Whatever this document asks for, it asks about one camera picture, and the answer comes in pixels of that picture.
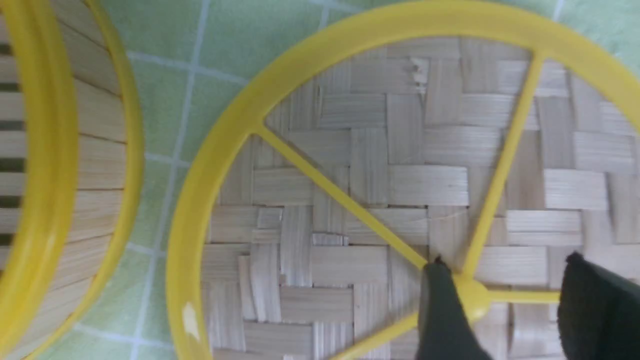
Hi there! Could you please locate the yellow woven bamboo steamer lid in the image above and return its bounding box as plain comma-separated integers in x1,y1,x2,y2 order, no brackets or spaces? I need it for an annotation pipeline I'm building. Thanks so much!
166,0,639,360

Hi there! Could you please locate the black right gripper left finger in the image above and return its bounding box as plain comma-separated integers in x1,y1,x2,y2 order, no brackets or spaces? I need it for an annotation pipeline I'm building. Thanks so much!
417,257,491,360

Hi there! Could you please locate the yellow bamboo steamer base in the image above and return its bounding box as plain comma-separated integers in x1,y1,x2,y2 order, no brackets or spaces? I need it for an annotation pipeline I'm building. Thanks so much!
1,0,145,360

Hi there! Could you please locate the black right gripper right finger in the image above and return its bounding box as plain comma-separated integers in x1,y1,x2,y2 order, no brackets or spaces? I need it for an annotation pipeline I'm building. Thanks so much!
557,252,640,360

